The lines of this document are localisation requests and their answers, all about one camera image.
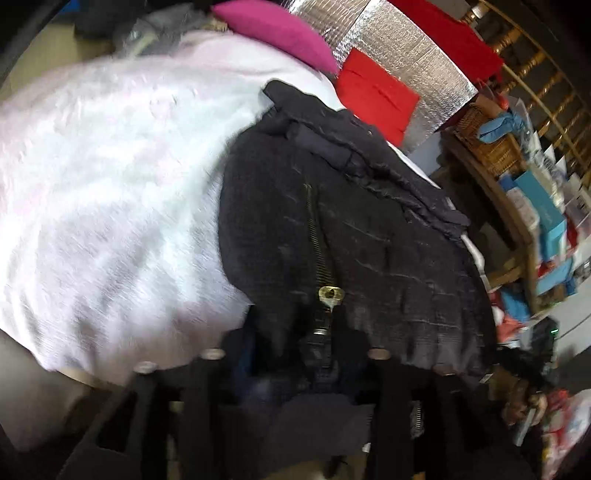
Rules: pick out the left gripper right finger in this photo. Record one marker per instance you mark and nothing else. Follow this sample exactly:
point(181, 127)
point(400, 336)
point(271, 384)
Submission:
point(436, 424)

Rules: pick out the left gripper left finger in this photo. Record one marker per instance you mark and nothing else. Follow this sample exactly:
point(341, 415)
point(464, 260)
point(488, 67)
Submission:
point(194, 409)

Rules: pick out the dark quilted puffer jacket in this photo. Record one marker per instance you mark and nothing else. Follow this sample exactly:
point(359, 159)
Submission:
point(356, 267)

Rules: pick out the person's right hand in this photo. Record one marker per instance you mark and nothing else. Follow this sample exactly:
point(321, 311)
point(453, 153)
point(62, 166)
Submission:
point(517, 397)

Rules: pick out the orange and blue cloth stack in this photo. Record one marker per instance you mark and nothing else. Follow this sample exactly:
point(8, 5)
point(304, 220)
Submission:
point(511, 313)

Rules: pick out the light blue cardboard box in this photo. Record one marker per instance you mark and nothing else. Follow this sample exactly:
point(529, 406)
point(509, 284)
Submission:
point(553, 224)

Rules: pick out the pale pink bed blanket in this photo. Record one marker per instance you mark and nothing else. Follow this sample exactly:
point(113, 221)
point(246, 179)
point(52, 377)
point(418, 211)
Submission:
point(111, 177)

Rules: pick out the wicker basket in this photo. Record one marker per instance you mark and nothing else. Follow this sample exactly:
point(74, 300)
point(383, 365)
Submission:
point(499, 157)

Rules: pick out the blue cloth in basket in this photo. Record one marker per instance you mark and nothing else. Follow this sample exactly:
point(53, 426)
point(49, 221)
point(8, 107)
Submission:
point(506, 123)

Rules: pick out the red pillow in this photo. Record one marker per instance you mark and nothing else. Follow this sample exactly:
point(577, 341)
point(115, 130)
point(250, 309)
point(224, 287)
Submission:
point(376, 97)

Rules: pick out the red cloth on railing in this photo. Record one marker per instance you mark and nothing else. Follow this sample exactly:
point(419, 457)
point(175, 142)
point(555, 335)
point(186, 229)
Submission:
point(459, 42)

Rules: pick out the wooden stair railing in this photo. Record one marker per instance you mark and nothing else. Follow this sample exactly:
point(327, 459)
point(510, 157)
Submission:
point(549, 68)

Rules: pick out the grey folded garment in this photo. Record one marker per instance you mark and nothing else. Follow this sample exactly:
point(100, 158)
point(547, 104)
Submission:
point(161, 31)

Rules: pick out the silver foil insulation board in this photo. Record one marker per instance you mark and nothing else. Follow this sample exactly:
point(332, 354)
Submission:
point(399, 46)

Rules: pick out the magenta pillow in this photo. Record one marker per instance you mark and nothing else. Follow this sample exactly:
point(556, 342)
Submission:
point(272, 24)

